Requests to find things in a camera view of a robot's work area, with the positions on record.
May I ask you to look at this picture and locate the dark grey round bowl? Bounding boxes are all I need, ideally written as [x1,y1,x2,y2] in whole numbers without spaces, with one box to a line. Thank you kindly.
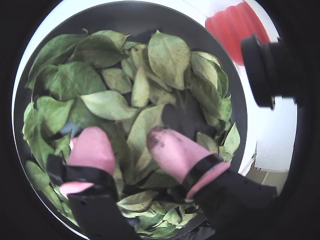
[13,1,249,240]

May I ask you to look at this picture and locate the green leaf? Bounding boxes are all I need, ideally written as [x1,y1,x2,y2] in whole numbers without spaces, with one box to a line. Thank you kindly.
[71,30,129,70]
[189,50,230,99]
[126,104,166,176]
[147,29,192,91]
[33,61,108,101]
[220,122,242,162]
[80,90,139,122]
[101,67,134,95]
[117,190,160,213]
[36,95,76,136]
[130,65,151,109]
[24,33,87,90]

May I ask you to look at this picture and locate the orange ribbed cup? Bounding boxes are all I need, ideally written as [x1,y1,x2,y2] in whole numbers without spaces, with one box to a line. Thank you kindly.
[204,0,272,67]

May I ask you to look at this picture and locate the pink-tipped black gripper finger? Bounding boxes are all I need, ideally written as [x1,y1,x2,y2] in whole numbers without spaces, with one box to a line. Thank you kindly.
[146,126,279,240]
[46,126,142,240]

